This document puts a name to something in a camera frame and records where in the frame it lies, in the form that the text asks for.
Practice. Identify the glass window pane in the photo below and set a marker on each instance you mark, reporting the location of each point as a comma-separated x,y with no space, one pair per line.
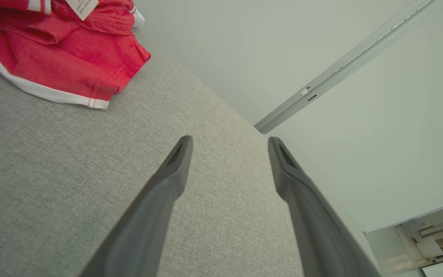
425,246

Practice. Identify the red shorts with white trim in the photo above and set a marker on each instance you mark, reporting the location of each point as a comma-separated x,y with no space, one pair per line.
64,57

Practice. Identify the grey metal partition post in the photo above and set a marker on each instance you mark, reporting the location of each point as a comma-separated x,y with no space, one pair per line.
344,65

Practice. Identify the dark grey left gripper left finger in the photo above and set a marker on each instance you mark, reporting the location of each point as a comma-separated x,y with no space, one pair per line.
144,227

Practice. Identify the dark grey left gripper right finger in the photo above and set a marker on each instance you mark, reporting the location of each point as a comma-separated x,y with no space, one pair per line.
317,231

